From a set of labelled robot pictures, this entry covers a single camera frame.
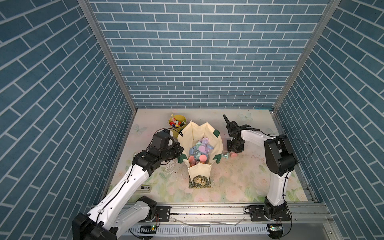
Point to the green hourglass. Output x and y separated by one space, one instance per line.
226 155

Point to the purple hourglass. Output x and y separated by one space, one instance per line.
203 145

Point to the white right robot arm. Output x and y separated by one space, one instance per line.
280 160

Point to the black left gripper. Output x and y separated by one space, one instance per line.
178 152

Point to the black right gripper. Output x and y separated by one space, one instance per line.
239 149

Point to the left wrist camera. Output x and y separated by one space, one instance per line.
160 142

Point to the pink hourglass front lowest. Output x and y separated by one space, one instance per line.
192 161

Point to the small pink hourglass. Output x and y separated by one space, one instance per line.
233 154

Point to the cream canvas tote bag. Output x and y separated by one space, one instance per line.
199 175

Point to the yellow cup with markers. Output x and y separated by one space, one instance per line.
177 122

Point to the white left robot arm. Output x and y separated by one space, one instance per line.
106 221

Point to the large pink hourglass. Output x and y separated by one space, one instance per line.
203 158

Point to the aluminium rail base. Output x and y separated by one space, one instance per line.
233 221

